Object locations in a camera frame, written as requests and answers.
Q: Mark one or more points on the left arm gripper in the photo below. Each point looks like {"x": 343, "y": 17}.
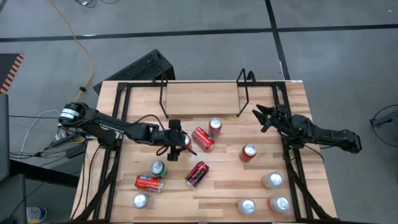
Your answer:
{"x": 171, "y": 140}

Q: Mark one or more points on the black floor beam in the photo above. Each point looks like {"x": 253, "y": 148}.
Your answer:
{"x": 46, "y": 174}

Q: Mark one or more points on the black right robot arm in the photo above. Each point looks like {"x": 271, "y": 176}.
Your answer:
{"x": 326, "y": 137}

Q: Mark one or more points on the white and blue container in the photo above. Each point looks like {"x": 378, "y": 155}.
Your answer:
{"x": 35, "y": 214}

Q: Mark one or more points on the black power adapter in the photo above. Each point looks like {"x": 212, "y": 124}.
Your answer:
{"x": 74, "y": 151}

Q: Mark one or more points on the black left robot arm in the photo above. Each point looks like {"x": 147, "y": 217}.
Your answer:
{"x": 102, "y": 126}

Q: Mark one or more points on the green Sprite can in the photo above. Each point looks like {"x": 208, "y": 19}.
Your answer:
{"x": 158, "y": 168}

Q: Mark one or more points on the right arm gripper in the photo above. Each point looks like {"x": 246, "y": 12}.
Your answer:
{"x": 280, "y": 119}

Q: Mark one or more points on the black metal table frame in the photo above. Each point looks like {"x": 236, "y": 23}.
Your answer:
{"x": 140, "y": 84}

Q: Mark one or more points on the black mat with striped edge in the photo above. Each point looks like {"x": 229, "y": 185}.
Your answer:
{"x": 9, "y": 73}

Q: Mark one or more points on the grey power strip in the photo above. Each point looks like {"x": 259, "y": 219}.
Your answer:
{"x": 65, "y": 136}

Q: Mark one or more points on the red Coca-Cola Zero can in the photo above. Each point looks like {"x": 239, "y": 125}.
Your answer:
{"x": 248, "y": 152}
{"x": 197, "y": 174}

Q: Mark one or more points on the silver and red soda can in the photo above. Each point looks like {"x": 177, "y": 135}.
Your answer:
{"x": 141, "y": 200}
{"x": 273, "y": 180}
{"x": 280, "y": 204}
{"x": 247, "y": 206}

